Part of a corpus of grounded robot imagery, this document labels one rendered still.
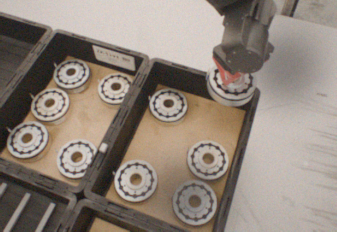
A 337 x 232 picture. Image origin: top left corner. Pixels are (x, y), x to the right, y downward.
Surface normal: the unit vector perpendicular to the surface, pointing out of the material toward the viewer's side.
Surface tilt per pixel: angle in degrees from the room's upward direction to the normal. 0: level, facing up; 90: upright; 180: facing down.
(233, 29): 43
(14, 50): 0
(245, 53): 91
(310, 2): 0
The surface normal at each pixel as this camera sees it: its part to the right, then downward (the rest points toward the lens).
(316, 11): 0.00, -0.51
